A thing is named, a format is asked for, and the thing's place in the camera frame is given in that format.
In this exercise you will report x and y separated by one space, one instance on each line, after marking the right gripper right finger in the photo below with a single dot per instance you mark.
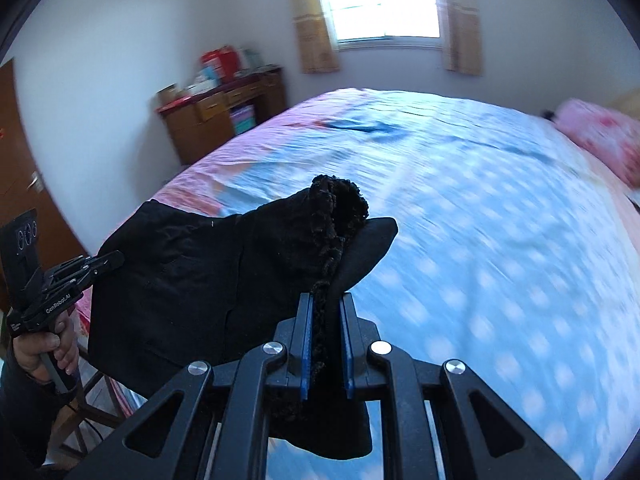
439 421

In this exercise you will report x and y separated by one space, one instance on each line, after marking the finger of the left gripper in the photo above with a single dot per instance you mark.
87 259

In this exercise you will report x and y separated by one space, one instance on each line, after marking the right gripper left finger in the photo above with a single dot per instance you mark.
211 422

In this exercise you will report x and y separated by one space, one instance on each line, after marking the black pants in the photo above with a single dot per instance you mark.
195 288

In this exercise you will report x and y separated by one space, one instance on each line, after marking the left hand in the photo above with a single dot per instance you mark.
62 342

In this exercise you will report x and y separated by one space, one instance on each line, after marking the brown wooden door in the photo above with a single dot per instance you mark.
22 187

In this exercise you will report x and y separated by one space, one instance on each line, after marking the wooden dresser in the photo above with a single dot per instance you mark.
198 125

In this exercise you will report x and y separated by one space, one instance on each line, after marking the blue patterned bed sheet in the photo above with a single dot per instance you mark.
517 251

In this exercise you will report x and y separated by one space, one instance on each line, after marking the cardboard box on dresser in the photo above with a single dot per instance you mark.
168 94

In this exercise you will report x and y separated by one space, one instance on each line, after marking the red bag on dresser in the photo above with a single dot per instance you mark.
224 62

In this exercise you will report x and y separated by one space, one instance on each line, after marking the far left beige curtain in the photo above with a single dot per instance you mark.
315 35

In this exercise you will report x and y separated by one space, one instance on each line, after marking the beige curtain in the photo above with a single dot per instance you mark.
315 35
460 36

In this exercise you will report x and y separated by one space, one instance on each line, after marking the pink folded quilt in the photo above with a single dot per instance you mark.
607 134

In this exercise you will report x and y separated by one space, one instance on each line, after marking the cream wooden headboard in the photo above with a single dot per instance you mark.
628 104

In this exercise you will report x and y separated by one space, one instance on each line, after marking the far window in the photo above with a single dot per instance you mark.
403 22

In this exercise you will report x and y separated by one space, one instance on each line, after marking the far right beige curtain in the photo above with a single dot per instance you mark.
460 36

